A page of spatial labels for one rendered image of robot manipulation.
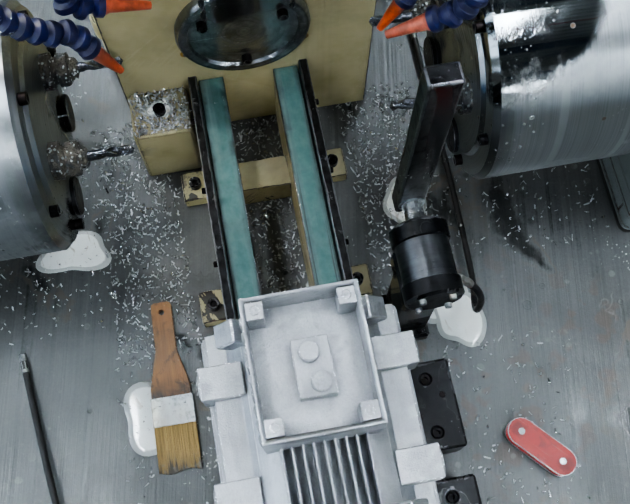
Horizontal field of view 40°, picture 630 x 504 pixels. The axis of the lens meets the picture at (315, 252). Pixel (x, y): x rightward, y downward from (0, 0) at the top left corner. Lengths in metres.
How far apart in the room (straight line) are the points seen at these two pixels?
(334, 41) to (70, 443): 0.56
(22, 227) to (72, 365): 0.29
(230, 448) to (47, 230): 0.27
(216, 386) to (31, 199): 0.24
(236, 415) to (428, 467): 0.17
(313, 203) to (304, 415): 0.33
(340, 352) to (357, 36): 0.44
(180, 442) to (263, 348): 0.33
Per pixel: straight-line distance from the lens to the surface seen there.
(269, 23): 0.97
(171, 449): 1.04
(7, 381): 1.10
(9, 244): 0.87
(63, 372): 1.08
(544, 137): 0.87
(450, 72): 0.68
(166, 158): 1.10
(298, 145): 1.01
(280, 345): 0.73
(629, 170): 1.11
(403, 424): 0.77
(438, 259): 0.84
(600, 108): 0.87
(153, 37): 0.98
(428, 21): 0.73
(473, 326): 1.07
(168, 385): 1.05
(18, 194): 0.82
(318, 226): 0.97
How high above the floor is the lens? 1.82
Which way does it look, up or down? 71 degrees down
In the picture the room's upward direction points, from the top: 2 degrees clockwise
